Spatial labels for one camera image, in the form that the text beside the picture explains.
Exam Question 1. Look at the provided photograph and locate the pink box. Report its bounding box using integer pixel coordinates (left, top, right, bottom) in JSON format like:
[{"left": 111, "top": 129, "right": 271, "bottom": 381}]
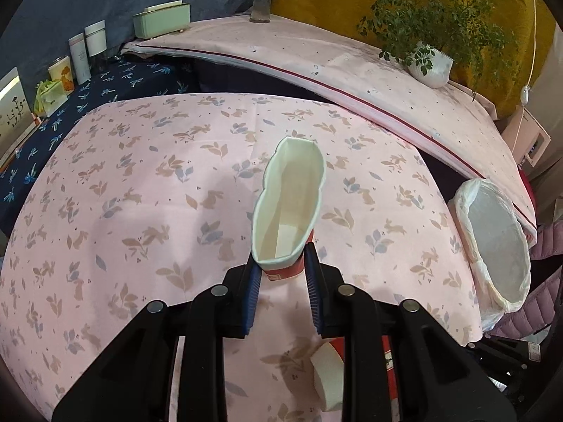
[{"left": 501, "top": 108, "right": 552, "bottom": 168}]

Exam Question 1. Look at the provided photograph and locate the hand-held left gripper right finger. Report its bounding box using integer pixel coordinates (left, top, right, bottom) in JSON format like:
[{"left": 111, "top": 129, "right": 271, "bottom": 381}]
[{"left": 303, "top": 244, "right": 515, "bottom": 422}]

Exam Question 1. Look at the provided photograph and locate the red cloth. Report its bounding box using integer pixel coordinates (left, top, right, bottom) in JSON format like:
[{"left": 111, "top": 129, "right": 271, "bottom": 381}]
[{"left": 519, "top": 169, "right": 535, "bottom": 212}]

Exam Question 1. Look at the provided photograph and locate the green plant in white pot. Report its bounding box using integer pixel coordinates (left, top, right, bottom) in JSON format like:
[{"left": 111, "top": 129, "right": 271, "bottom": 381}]
[{"left": 336, "top": 0, "right": 513, "bottom": 97}]

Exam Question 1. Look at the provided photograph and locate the white bin with plastic liner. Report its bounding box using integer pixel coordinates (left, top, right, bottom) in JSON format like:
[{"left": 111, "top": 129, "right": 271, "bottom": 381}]
[{"left": 449, "top": 179, "right": 533, "bottom": 332}]

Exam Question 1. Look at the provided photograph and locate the navy printed cloth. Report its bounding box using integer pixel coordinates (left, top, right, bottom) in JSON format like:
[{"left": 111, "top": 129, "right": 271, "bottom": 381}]
[{"left": 0, "top": 55, "right": 198, "bottom": 234}]

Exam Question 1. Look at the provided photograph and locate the orange printed tin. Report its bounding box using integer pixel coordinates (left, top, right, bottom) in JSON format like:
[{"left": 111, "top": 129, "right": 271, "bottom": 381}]
[{"left": 48, "top": 55, "right": 72, "bottom": 94}]

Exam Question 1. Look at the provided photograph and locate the green tissue box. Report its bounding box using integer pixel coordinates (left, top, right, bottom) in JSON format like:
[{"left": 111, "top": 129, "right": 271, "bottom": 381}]
[{"left": 133, "top": 1, "right": 191, "bottom": 39}]

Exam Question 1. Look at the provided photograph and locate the white cable with switch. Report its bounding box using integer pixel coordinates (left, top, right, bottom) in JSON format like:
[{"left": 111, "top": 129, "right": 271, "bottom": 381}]
[{"left": 519, "top": 0, "right": 539, "bottom": 106}]

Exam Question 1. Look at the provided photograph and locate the white tall tube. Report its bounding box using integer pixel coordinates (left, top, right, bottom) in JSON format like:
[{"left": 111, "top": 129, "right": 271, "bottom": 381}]
[{"left": 68, "top": 33, "right": 91, "bottom": 85}]

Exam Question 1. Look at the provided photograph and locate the framed flower picture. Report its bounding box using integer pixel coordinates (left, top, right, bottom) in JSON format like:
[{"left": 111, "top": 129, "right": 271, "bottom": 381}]
[{"left": 0, "top": 67, "right": 38, "bottom": 168}]

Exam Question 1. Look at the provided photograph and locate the pink pillow with red piping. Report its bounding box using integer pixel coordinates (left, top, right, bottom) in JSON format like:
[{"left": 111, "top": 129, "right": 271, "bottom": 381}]
[{"left": 121, "top": 14, "right": 537, "bottom": 236}]

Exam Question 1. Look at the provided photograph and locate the white jar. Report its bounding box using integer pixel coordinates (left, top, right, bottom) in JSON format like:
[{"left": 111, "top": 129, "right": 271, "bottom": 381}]
[{"left": 84, "top": 20, "right": 107, "bottom": 57}]

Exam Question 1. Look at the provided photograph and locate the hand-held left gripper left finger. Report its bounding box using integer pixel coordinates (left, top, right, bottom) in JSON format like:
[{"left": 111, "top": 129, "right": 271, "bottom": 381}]
[{"left": 52, "top": 252, "right": 265, "bottom": 422}]

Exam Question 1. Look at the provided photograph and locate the red and white paper cup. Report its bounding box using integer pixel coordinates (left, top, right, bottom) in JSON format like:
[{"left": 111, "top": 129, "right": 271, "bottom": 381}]
[{"left": 252, "top": 136, "right": 397, "bottom": 411}]

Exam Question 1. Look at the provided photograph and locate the pink floral tablecloth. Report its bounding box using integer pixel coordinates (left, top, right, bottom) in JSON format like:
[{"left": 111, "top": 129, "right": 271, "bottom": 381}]
[{"left": 0, "top": 92, "right": 485, "bottom": 422}]

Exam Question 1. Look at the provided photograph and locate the small green wrapped box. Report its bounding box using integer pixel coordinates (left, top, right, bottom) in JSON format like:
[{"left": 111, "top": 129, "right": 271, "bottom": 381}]
[{"left": 34, "top": 80, "right": 67, "bottom": 117}]

